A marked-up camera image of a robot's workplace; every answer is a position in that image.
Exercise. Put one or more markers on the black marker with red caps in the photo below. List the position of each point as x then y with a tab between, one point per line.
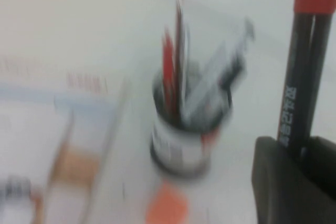
296	77

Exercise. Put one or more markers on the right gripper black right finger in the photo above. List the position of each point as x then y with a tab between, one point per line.
320	182

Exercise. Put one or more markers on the Agilex brochure with blue sky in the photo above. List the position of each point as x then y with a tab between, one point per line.
86	119

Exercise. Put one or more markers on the black mesh pen holder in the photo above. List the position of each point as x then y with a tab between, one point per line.
178	140

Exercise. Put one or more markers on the white Leador logistics brochure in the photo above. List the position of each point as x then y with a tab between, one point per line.
26	142

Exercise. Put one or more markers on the white marker with black cap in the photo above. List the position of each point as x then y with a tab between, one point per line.
210	77

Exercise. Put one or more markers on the red gel pen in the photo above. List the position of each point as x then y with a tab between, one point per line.
168	58

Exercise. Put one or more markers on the orange rectangular block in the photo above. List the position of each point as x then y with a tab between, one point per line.
168	205

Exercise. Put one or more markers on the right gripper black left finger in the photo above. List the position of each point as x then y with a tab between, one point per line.
273	182

